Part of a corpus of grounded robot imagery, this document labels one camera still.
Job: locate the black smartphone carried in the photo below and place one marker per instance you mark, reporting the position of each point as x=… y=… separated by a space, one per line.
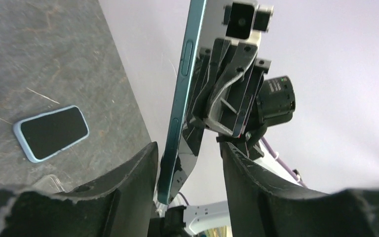
x=53 y=132

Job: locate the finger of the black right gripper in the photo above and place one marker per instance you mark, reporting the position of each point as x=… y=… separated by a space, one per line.
x=212 y=98
x=246 y=53

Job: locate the black smartphone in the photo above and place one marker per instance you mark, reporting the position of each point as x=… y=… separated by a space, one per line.
x=183 y=141

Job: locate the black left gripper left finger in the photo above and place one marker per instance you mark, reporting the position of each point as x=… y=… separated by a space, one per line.
x=116 y=204

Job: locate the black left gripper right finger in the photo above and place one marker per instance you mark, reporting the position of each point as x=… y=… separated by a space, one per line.
x=262 y=204

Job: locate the clear magsafe phone case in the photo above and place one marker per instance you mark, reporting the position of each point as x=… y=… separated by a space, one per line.
x=50 y=184

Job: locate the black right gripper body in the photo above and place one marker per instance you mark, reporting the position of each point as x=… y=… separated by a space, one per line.
x=264 y=103

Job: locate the light blue phone case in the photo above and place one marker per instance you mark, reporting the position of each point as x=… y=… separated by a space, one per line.
x=21 y=137

